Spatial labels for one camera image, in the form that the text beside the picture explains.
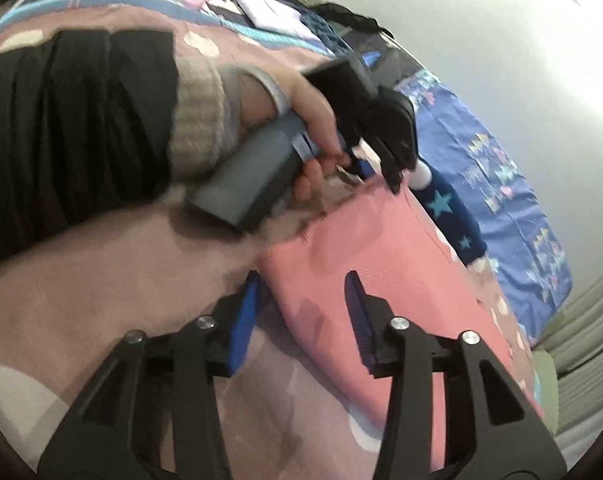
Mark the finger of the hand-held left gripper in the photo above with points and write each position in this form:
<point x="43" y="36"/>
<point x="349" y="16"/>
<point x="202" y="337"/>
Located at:
<point x="364" y="167"/>
<point x="394" y="130"/>

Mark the green pillow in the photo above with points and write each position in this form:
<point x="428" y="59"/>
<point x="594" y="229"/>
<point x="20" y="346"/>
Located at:
<point x="546" y="390"/>

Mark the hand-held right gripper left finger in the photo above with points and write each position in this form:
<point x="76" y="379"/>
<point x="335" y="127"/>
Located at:
<point x="244" y="320"/>

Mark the blue tree-print sheet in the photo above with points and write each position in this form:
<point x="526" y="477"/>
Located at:
<point x="491" y="160"/>

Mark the person's left hand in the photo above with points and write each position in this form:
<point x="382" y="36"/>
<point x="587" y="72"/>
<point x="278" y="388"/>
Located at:
<point x="316" y="110"/>

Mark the person's left forearm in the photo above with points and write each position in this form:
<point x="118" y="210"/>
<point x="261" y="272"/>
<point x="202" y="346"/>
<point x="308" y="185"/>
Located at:
<point x="81" y="120"/>

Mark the white folded cloth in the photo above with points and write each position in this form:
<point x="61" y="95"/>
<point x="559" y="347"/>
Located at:
<point x="271" y="12"/>

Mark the navy star-print cloth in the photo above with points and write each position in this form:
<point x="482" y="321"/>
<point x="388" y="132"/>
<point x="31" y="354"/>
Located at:
<point x="451" y="210"/>

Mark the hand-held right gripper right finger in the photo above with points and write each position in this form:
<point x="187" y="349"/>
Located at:
<point x="359" y="320"/>

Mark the black cloth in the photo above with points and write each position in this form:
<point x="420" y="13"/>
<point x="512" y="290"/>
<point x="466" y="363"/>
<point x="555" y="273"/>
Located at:
<point x="351" y="17"/>

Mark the beige curtain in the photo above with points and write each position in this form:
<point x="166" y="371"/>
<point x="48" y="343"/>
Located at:
<point x="591" y="320"/>

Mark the pink long-sleeved garment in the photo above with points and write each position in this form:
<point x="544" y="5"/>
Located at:
<point x="381" y="245"/>

